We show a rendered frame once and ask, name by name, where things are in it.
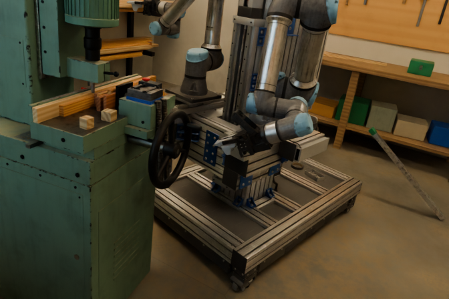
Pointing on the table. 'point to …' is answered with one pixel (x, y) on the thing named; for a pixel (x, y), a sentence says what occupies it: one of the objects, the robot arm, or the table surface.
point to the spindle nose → (92, 43)
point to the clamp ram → (121, 91)
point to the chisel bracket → (87, 69)
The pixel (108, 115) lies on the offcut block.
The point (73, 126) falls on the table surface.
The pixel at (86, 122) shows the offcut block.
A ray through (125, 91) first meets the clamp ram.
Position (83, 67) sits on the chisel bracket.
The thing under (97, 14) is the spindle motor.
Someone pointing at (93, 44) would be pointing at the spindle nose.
